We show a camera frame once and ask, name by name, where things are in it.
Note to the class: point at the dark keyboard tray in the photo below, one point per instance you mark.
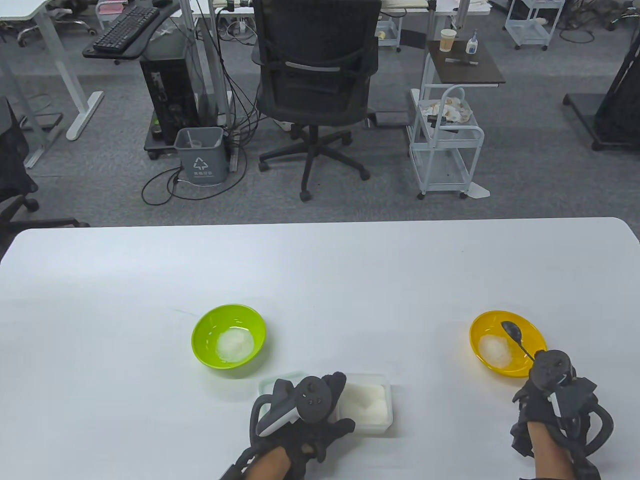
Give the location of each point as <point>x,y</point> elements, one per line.
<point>150,42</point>

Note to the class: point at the black keyboard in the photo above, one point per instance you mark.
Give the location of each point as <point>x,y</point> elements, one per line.
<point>125,29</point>

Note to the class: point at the clear plastic sugar container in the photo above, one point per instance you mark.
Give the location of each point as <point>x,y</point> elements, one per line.
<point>370,427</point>

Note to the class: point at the person's left forearm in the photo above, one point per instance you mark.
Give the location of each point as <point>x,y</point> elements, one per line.
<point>270,465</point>

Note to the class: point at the pink box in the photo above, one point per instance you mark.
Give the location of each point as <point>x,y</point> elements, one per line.
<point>110,7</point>

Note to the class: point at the white pump bottle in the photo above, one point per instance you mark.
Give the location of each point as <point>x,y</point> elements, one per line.
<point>471,47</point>

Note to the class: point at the black armrest office chair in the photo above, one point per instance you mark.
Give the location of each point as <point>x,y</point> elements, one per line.
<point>12,150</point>

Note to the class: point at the small white cart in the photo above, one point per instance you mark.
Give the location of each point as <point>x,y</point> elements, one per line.
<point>390,35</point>

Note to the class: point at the person's left hand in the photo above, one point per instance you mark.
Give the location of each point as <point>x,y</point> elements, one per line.
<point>332,432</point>

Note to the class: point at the black hand tracker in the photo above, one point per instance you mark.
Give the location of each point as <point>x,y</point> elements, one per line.
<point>312,400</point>
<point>550,367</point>

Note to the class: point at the dark pen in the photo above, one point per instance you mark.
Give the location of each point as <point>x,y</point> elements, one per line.
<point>462,61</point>

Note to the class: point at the person's right forearm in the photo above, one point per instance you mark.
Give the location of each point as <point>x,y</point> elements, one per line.
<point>547,455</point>

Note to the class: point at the white standing desk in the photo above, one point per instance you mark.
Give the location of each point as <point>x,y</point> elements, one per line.
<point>25,10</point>

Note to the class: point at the black computer tower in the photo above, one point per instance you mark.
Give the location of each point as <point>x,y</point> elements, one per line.
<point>167,100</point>

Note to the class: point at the dark brown side table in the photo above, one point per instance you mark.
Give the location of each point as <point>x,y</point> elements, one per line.
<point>465,75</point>

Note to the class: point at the person's right hand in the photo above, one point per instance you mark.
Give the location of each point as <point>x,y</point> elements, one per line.
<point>537,407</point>

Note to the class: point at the yellow plastic bowl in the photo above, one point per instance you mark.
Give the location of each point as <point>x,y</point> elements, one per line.
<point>485,325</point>

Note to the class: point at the white sugar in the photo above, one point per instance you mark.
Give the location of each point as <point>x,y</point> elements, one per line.
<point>367,400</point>
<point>495,350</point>
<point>235,345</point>

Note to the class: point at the paper cup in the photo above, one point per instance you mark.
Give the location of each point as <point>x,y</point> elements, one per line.
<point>448,42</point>

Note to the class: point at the crumpled cloth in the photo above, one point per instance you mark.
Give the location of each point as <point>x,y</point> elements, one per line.
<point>450,107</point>

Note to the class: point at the black mesh office chair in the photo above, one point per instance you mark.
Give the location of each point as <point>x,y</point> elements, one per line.
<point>315,35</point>

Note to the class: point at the green plastic bowl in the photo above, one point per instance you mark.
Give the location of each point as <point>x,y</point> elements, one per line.
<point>210,330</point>

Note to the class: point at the clear lid with green seal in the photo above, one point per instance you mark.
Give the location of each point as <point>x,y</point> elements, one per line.
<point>265,385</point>

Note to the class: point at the grey trash bin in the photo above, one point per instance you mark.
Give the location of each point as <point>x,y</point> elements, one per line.
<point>202,160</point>

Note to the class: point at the black floor stand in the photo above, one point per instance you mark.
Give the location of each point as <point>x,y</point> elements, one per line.
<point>620,100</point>

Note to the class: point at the white utility cart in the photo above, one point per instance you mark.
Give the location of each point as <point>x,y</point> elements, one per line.
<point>530,31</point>

